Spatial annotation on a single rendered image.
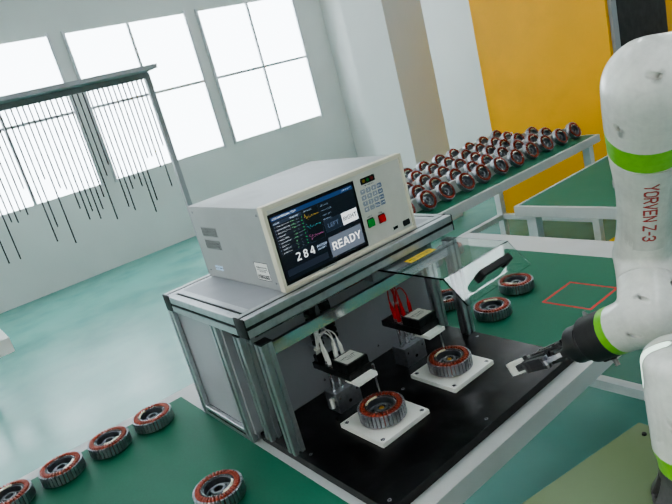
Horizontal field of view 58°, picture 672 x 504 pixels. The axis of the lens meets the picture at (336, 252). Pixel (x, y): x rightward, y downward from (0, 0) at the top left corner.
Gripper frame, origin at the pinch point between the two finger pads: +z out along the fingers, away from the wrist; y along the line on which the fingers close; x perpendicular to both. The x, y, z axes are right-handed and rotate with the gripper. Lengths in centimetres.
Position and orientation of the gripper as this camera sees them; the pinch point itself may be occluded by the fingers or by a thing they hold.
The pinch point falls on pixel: (521, 365)
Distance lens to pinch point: 143.3
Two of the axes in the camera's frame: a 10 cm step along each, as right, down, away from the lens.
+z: -4.1, 4.0, 8.2
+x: -5.0, -8.5, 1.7
